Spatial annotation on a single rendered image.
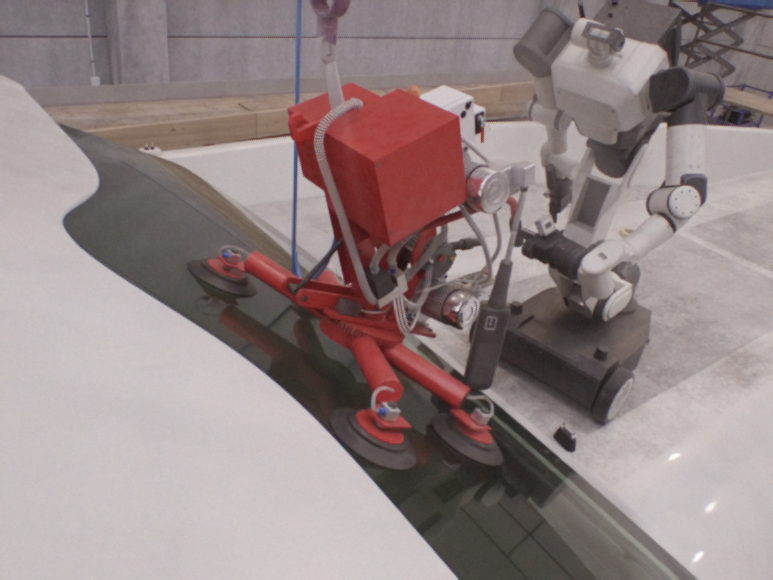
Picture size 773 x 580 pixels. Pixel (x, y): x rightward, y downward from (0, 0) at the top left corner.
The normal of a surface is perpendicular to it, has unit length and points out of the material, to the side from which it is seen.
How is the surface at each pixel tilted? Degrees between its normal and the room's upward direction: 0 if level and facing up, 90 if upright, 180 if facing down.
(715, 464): 10
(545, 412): 0
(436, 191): 90
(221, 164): 90
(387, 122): 20
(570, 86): 90
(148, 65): 90
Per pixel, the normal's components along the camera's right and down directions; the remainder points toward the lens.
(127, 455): 0.42, -0.86
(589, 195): -0.65, 0.25
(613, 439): 0.14, -0.85
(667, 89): -0.83, 0.06
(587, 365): -0.37, -0.39
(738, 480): 0.30, -0.69
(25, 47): 0.61, 0.48
